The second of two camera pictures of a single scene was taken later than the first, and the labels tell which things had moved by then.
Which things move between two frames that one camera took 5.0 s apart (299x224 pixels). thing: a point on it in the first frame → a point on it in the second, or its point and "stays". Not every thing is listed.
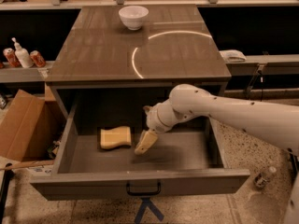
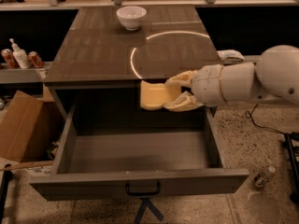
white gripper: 153,117 → 206,85
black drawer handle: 143,193 stays
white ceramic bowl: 134,17 stays
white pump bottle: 22,56 stays
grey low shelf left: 24,75 stays
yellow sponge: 115,137 → 152,96
